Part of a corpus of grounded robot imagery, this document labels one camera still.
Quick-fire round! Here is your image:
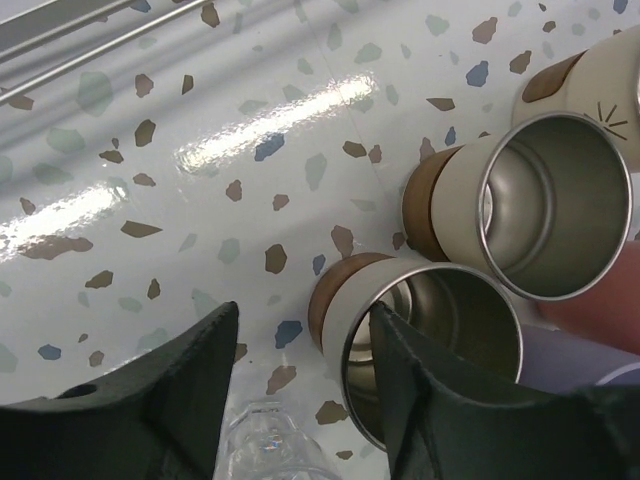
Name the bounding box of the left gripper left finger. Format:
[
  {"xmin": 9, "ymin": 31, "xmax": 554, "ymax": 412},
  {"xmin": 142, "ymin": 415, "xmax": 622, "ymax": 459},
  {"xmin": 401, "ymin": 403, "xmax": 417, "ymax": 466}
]
[{"xmin": 1, "ymin": 302, "xmax": 239, "ymax": 479}]

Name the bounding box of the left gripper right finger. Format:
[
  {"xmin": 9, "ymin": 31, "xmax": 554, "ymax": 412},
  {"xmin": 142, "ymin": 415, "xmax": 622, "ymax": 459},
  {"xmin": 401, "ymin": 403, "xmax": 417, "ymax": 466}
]
[{"xmin": 368, "ymin": 301, "xmax": 640, "ymax": 480}]

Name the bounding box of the small clear glass cup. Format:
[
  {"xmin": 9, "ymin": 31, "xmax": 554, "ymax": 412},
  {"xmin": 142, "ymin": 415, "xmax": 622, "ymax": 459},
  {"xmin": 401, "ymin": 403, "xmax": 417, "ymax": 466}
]
[{"xmin": 214, "ymin": 401, "xmax": 340, "ymax": 480}]

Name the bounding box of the steel cup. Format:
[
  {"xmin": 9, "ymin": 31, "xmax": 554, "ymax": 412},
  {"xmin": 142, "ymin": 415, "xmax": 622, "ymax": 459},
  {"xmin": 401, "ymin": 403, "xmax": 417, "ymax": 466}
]
[
  {"xmin": 511, "ymin": 26, "xmax": 639, "ymax": 173},
  {"xmin": 307, "ymin": 253, "xmax": 523, "ymax": 450},
  {"xmin": 401, "ymin": 111, "xmax": 633, "ymax": 301}
]

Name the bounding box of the purple plastic cup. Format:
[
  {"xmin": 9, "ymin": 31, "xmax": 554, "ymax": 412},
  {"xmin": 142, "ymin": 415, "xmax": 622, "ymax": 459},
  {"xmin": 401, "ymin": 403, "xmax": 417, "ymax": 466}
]
[{"xmin": 519, "ymin": 325, "xmax": 639, "ymax": 394}]

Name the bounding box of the red plastic cup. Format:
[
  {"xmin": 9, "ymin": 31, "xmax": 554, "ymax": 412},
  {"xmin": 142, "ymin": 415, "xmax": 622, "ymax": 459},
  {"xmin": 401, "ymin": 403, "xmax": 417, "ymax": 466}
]
[{"xmin": 538, "ymin": 240, "xmax": 640, "ymax": 354}]

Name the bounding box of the silver wire dish rack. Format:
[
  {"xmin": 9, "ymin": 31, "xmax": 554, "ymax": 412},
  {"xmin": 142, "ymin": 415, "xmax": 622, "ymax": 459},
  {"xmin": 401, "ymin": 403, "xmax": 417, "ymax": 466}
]
[{"xmin": 0, "ymin": 0, "xmax": 211, "ymax": 106}]

